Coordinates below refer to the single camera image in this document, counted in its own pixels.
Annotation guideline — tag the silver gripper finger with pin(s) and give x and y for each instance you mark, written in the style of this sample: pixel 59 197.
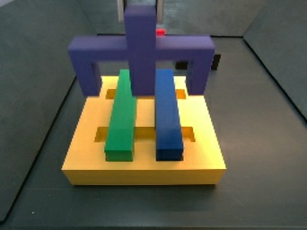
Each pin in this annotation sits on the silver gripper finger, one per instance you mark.
pixel 120 10
pixel 159 10

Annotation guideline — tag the purple cross-shaped block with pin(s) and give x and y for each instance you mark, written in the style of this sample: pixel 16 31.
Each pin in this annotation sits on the purple cross-shaped block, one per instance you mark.
pixel 142 48

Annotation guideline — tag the yellow slotted board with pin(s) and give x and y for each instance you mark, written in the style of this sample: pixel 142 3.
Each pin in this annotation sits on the yellow slotted board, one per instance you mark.
pixel 202 166

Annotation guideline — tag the red cross-shaped block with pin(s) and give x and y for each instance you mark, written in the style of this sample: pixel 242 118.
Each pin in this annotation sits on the red cross-shaped block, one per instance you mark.
pixel 160 32

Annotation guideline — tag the black block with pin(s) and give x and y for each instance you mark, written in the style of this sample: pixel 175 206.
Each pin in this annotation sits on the black block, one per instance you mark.
pixel 180 65

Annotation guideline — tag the green long bar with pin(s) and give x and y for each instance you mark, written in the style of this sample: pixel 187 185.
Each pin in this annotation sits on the green long bar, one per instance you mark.
pixel 120 138

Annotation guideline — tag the blue long bar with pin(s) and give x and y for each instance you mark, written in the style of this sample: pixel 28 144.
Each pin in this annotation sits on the blue long bar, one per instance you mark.
pixel 167 120

